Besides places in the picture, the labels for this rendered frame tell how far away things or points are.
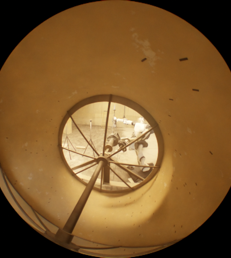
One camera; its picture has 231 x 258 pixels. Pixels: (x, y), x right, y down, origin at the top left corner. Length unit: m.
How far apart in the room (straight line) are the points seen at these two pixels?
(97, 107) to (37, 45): 9.69
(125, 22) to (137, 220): 1.37
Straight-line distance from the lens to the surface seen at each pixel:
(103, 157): 0.92
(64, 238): 0.58
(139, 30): 0.20
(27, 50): 0.35
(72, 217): 0.58
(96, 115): 9.84
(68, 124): 5.76
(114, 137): 1.62
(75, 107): 1.00
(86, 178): 1.76
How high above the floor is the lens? 1.48
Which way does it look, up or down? 11 degrees down
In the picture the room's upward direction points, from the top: 4 degrees clockwise
